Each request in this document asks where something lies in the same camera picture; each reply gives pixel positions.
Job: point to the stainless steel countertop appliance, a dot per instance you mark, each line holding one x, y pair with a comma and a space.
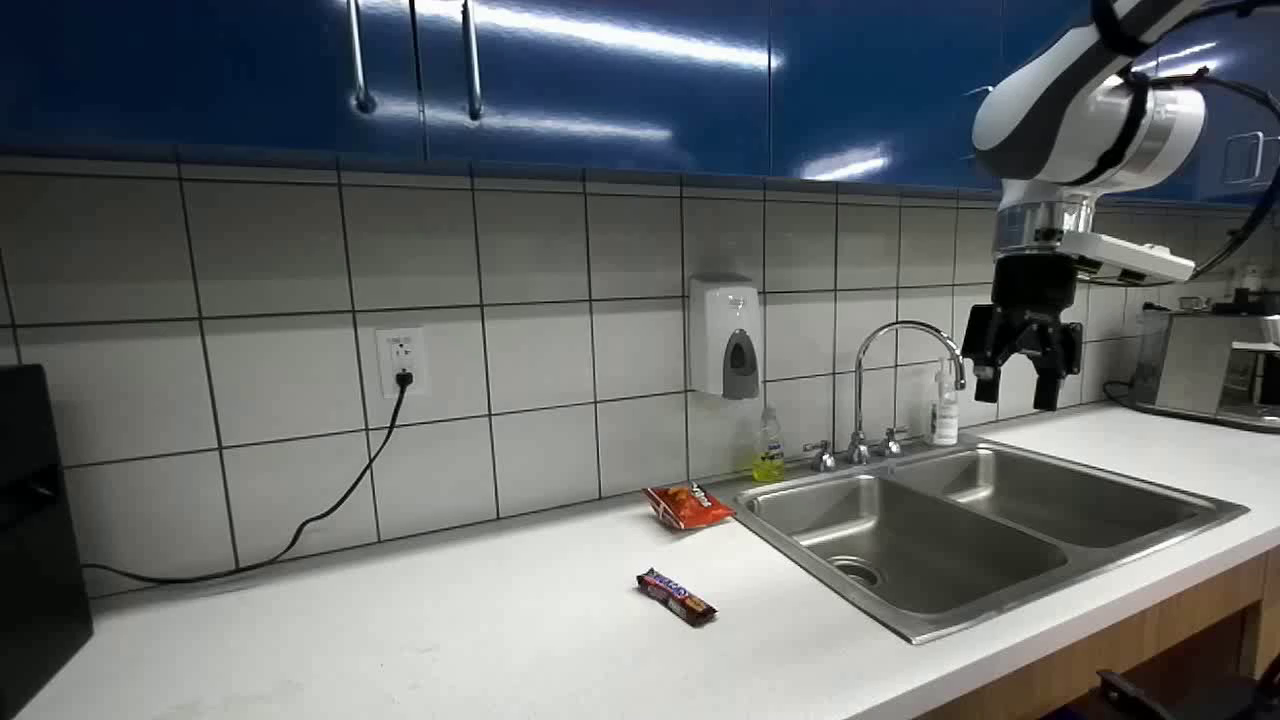
1204, 367

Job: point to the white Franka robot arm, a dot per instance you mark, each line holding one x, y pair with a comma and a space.
1064, 115

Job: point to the dark candy bar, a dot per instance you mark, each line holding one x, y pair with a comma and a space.
673, 598

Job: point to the black chair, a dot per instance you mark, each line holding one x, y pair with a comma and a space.
1174, 698

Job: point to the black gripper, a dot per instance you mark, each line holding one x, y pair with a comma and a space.
1033, 298

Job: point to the orange snack packet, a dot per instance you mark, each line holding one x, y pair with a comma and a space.
686, 505

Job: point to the white wall soap dispenser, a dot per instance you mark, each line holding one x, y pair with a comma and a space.
724, 343

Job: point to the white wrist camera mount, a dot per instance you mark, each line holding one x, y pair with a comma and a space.
1125, 256

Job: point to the white wall power outlet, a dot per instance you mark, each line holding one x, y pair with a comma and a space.
400, 363

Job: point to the wooden base cabinet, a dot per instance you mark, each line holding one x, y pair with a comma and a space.
1144, 632

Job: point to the yellow-green dish soap bottle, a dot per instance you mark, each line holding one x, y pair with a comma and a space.
769, 462

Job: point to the stainless steel double sink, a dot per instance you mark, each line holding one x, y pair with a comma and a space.
933, 547

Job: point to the black microwave oven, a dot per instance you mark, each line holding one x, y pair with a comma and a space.
37, 547

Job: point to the white pump soap bottle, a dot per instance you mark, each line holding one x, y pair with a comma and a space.
947, 422

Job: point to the chrome gooseneck faucet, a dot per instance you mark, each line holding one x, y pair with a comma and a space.
905, 327

